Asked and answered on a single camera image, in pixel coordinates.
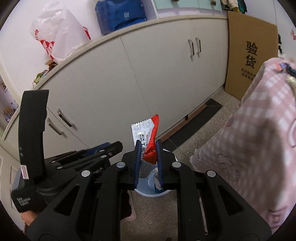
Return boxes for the white red plastic bag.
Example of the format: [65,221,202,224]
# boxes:
[30,1,91,64]

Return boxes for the teal drawer unit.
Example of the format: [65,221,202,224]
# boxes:
[154,0,223,18]

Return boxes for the brown cardboard box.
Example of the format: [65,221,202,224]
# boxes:
[225,11,278,100]

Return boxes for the small items on counter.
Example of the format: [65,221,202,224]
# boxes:
[33,60,58,86]

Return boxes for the red white snack wrapper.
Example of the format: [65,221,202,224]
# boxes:
[131,114,159,165]

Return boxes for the round table pink checkered cloth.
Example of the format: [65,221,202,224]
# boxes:
[190,58,295,232]

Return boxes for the hanging jackets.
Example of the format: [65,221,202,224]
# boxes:
[220,0,247,14]

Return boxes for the blue fabric bag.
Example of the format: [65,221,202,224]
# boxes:
[95,0,147,35]

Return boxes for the pink slipper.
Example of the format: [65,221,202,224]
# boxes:
[125,191,137,221]

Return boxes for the person's left hand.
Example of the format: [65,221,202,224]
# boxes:
[20,210,39,232]

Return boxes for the white low cabinet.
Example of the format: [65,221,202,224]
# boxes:
[0,14,230,204]

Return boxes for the blue cookie wrapper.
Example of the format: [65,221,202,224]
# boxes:
[277,63,296,78]

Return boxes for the light blue trash bin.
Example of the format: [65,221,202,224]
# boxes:
[135,160,171,198]

